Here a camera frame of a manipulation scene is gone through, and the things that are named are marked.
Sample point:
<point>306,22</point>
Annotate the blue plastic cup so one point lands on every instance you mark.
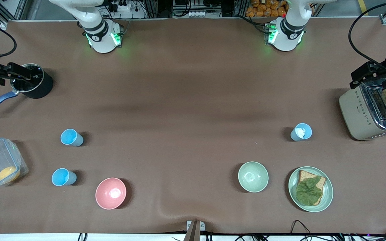
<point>60,177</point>
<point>69,137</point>
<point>293,136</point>

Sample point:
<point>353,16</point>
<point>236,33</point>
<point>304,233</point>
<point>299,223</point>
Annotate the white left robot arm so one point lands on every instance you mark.
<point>288,33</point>

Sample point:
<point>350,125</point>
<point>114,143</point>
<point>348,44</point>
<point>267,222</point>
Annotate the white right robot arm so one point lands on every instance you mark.
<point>97,33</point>

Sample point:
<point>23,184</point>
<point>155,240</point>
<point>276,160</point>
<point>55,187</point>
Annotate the beige and chrome toaster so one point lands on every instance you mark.
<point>354,113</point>

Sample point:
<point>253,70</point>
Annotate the white crumpled tissue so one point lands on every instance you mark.
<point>301,132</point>

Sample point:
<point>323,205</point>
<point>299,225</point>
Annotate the orange round food piece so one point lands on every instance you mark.
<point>7,173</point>

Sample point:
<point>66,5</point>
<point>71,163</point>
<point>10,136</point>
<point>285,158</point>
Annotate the brown bread slice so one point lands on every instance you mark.
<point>303,174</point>

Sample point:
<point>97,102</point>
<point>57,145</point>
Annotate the bag of orange snacks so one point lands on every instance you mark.
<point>263,8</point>

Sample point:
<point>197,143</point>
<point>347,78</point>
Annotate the pale green plate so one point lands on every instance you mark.
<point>328,197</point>

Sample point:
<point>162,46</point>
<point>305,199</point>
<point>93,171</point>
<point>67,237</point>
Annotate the green lettuce leaf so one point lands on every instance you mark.
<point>308,191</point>

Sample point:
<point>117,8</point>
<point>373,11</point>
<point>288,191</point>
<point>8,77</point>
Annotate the white power strip with plugs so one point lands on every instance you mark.
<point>122,6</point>

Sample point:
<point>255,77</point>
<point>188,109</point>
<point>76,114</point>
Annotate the pale green bowl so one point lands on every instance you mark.
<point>253,176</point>

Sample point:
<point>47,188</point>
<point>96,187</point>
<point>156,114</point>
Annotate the pink bowl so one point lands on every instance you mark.
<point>111,193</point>

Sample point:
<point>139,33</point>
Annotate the brown table mat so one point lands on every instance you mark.
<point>193,73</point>

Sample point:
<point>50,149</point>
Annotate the small white power strip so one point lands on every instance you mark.
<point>197,14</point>

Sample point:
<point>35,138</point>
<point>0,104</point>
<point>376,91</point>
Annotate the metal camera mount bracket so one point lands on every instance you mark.
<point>194,231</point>

